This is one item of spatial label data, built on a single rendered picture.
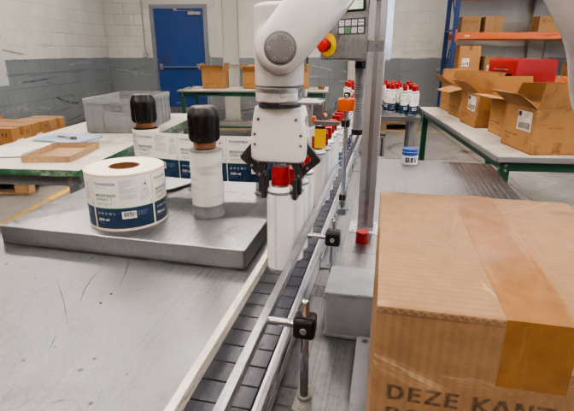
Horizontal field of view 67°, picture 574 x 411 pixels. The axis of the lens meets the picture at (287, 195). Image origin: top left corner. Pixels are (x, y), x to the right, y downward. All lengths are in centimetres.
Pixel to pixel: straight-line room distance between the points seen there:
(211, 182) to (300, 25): 60
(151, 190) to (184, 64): 801
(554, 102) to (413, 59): 631
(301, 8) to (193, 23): 840
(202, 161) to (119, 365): 55
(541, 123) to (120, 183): 215
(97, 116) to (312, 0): 255
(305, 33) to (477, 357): 47
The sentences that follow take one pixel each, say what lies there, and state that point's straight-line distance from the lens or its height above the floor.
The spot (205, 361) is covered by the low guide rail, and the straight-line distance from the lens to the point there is 63.
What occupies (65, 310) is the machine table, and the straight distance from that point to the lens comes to 97.
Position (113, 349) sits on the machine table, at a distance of 83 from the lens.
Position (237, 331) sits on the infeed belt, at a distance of 73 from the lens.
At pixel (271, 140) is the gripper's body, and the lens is 76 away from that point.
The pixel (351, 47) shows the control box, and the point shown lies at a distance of 117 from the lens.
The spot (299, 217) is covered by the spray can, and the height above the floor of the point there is 98.
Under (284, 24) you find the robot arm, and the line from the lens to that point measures 65.
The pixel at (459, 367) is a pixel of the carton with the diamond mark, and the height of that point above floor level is 107.
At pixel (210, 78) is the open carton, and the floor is 93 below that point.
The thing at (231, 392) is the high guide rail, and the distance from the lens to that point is 51.
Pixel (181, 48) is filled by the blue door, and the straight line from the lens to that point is 911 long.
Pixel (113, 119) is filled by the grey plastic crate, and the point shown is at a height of 89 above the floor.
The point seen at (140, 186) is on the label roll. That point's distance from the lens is 113.
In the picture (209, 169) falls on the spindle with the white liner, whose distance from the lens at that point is 114.
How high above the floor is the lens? 131
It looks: 18 degrees down
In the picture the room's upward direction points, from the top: straight up
